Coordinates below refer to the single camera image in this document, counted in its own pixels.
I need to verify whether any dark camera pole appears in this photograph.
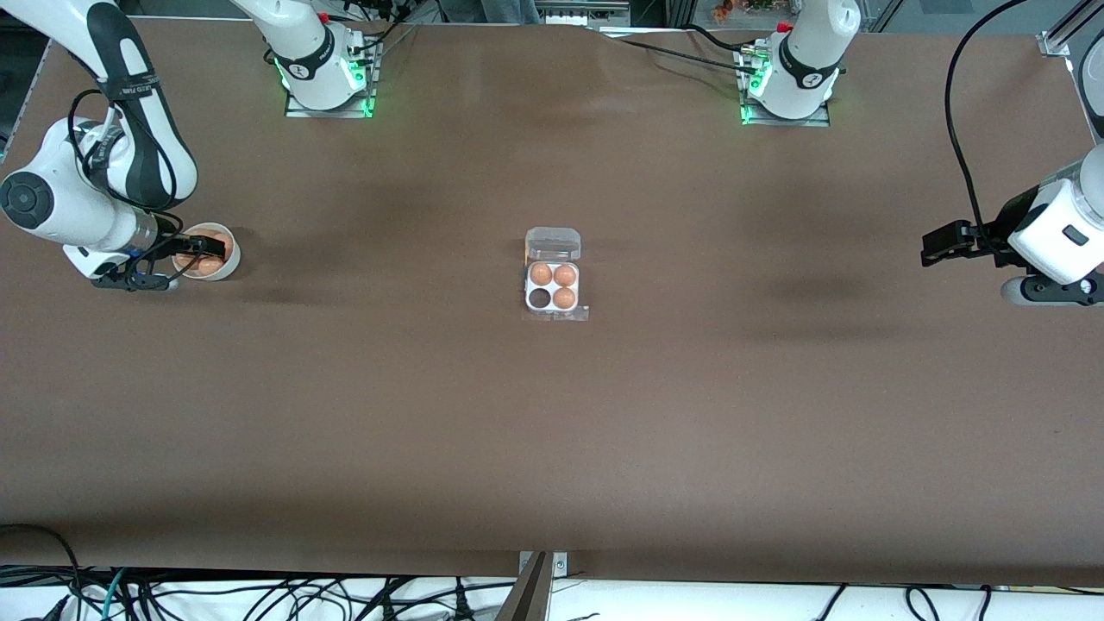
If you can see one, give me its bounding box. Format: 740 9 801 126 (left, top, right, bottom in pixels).
496 552 553 621

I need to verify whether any aluminium frame profile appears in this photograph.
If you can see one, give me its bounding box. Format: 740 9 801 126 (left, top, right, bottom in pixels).
1039 0 1104 58

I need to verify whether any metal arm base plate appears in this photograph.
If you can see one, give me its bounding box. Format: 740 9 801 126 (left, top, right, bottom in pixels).
285 39 381 119
738 43 834 128

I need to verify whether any teal cable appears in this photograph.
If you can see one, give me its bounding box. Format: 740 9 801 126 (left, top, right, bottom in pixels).
102 568 130 621

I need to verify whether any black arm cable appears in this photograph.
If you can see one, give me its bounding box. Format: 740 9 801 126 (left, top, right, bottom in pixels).
67 86 184 260
944 0 1032 251

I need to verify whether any clear plastic egg carton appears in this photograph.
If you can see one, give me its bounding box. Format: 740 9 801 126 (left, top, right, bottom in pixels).
523 227 582 313

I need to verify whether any black table cable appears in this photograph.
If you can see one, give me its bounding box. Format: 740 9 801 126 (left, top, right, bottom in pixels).
343 0 451 54
688 23 762 51
604 34 760 75

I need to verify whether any white round bowl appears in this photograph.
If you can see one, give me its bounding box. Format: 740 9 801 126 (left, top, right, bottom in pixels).
172 223 242 282

